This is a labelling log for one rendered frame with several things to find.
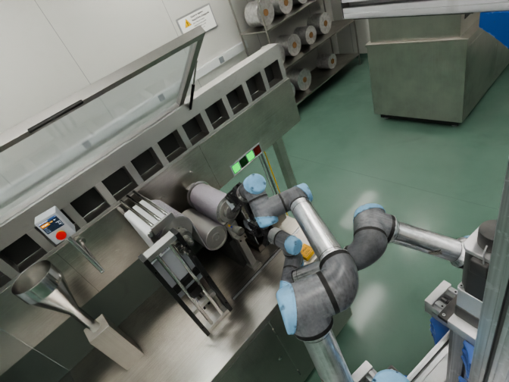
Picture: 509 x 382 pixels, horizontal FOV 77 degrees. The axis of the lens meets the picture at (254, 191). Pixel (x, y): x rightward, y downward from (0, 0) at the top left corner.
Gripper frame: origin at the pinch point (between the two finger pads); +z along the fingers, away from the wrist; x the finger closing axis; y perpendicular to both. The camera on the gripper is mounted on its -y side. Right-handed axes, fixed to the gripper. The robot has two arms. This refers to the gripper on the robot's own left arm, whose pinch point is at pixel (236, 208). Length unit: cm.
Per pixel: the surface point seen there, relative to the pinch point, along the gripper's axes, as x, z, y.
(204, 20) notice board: -198, 183, 199
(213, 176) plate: -13.5, 29.8, 21.9
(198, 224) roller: 15.0, 11.7, 6.4
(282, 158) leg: -75, 66, 5
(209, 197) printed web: 3.6, 7.1, 12.5
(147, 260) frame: 43.2, -18.3, 7.6
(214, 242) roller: 15.6, 10.0, -4.9
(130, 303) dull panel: 61, 48, 1
